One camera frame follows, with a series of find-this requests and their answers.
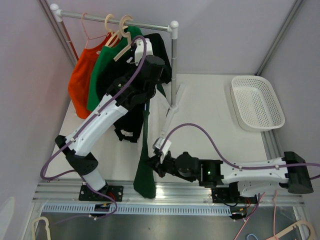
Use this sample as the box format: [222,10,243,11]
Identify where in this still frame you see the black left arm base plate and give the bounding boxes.
[78,185,124,202]

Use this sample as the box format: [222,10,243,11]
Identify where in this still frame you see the green and white t shirt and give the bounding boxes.
[132,84,171,200]

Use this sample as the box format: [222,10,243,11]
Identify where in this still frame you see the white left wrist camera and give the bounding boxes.
[134,38,154,66]

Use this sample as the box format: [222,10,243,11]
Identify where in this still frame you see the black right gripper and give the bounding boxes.
[145,152,195,184]

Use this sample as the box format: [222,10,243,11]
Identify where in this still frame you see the pink wire hanger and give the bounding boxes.
[81,12,109,49]

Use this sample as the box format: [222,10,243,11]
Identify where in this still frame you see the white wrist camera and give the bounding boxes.
[152,137,172,156]
[134,38,154,66]

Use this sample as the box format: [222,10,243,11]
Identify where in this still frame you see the beige hanger on floor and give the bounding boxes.
[30,216,52,240]
[266,219,316,240]

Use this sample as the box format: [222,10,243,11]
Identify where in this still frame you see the bright green t shirt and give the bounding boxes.
[86,38,128,112]

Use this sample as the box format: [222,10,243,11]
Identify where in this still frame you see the beige hanger on floor right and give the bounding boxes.
[266,219,316,240]

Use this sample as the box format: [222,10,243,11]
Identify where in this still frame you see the white metal clothes rack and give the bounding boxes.
[49,3,185,137]

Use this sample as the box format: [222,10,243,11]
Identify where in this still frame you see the black t shirt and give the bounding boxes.
[96,33,172,143]

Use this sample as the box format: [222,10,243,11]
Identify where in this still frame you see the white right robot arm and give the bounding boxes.
[146,151,314,203]

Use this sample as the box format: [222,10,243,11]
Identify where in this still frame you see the white slotted cable duct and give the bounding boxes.
[42,203,236,216]

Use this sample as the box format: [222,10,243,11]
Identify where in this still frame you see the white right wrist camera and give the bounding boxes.
[152,137,172,156]

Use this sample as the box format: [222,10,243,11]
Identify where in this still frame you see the pink hanger on floor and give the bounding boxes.
[233,190,279,240]

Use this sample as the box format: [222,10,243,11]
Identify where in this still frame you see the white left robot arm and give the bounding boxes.
[55,55,169,201]

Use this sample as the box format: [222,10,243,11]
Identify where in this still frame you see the beige wooden hanger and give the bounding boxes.
[113,14,133,62]
[104,13,121,48]

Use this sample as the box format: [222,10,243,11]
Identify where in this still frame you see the aluminium mounting rail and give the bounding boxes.
[31,181,305,207]

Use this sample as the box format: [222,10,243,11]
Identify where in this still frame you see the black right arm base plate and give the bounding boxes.
[211,187,258,207]

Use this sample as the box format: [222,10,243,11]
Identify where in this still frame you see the white perforated plastic basket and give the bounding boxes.
[230,75,285,132]

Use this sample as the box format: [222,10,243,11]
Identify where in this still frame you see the orange tank top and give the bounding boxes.
[68,34,111,119]

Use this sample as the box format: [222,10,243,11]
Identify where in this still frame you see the blue hanger on floor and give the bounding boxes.
[246,233,259,240]

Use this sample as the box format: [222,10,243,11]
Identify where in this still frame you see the beige hanger on floor left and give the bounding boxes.
[30,216,52,240]

